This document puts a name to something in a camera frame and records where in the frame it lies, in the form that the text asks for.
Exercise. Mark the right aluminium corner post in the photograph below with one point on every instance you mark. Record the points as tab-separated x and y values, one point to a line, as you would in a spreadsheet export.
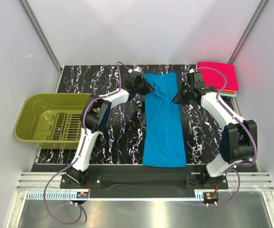
249	28

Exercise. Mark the olive green plastic basket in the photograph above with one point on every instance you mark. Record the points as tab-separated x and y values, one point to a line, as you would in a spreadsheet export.
51	121

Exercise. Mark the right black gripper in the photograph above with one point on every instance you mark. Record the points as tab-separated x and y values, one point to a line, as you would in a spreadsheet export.
178	98

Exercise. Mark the folded orange t shirt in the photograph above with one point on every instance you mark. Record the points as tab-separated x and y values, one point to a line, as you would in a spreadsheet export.
227	91

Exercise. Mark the left aluminium corner post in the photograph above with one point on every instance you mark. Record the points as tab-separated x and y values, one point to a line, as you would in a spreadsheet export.
39	32

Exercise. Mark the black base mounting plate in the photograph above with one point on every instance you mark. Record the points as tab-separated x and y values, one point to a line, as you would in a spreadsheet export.
138	182

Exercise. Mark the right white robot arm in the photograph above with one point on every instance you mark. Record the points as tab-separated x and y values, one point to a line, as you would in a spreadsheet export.
238	145

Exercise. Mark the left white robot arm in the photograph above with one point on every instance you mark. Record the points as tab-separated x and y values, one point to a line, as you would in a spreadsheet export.
95	117

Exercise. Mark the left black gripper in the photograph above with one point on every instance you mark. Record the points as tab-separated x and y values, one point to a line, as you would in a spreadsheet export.
148	88

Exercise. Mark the black marble pattern mat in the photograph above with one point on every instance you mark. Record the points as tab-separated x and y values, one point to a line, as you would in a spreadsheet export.
122	141

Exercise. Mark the aluminium rail frame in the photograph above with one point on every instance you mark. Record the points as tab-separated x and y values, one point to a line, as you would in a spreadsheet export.
249	205

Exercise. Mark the folded pink t shirt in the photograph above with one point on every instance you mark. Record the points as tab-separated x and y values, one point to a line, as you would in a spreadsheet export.
213	78

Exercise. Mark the folded teal t shirt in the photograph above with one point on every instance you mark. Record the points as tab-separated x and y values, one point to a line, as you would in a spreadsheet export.
227	95

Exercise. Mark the blue t shirt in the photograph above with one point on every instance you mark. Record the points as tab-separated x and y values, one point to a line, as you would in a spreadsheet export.
164	144

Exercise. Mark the aluminium corner post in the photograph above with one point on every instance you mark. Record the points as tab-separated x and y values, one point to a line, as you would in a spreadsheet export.
249	28
39	32

